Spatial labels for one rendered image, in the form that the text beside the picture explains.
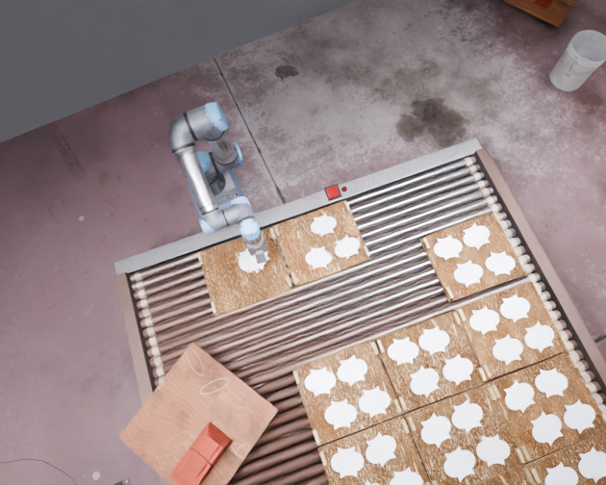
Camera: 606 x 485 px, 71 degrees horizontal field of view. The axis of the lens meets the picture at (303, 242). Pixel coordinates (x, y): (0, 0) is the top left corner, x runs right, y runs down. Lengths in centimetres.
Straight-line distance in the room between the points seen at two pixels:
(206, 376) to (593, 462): 172
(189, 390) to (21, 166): 272
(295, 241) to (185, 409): 94
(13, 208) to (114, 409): 180
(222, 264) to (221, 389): 62
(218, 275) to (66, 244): 177
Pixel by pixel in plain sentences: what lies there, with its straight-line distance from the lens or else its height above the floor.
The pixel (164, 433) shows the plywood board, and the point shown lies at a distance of 212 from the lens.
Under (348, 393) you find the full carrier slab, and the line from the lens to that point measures 210.
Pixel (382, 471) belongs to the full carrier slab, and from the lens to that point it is 214.
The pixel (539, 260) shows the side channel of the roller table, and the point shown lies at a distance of 241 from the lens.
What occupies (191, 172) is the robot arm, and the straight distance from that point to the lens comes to 179.
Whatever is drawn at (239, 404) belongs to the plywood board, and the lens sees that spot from 203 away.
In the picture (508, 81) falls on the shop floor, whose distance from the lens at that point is 415.
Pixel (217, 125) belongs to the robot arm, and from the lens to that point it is 178.
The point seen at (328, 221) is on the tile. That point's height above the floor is 95.
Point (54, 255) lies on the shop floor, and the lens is 375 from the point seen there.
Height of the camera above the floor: 303
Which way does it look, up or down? 72 degrees down
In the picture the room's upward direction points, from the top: 8 degrees counter-clockwise
